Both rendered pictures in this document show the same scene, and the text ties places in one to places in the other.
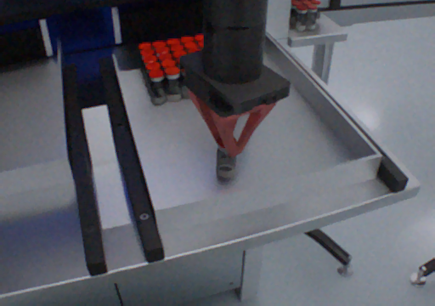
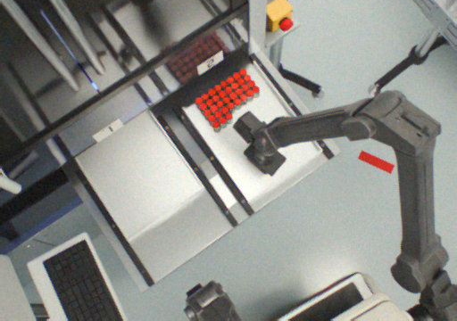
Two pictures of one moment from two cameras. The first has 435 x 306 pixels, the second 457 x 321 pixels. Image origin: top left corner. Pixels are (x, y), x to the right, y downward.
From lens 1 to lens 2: 1.27 m
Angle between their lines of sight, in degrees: 36
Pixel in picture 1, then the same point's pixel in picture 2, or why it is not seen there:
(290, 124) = not seen: hidden behind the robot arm
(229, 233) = (271, 195)
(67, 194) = (205, 196)
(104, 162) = (212, 176)
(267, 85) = (278, 162)
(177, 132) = (234, 149)
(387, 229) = (347, 48)
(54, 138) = (182, 168)
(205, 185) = (256, 176)
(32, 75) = (137, 124)
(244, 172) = not seen: hidden behind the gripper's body
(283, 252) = not seen: hidden behind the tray
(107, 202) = (224, 195)
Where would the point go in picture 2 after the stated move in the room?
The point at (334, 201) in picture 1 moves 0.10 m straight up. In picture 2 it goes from (305, 169) to (309, 161)
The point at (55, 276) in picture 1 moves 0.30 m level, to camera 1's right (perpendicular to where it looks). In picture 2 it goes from (221, 232) to (322, 201)
